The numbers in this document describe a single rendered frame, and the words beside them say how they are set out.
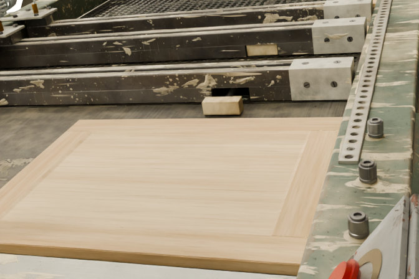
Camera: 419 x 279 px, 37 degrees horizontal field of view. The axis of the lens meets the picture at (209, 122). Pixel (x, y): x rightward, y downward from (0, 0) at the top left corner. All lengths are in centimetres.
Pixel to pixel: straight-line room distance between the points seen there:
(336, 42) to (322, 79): 29
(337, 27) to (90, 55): 69
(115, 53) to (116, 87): 32
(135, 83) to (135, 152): 29
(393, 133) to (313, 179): 15
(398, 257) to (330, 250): 38
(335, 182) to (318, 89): 42
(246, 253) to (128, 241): 18
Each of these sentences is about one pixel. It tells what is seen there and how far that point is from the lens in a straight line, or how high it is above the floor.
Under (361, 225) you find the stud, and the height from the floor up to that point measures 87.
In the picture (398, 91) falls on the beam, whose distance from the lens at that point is 119.
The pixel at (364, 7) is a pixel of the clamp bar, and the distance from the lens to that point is 172.
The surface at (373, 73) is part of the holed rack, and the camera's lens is 126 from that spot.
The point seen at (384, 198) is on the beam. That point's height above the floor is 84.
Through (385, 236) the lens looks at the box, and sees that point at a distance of 43.
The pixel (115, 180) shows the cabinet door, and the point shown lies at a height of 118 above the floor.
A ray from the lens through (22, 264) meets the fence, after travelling 88.
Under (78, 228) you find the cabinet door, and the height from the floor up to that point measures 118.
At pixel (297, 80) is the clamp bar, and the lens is 128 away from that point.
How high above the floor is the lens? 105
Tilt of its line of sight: 3 degrees up
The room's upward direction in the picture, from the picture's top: 59 degrees counter-clockwise
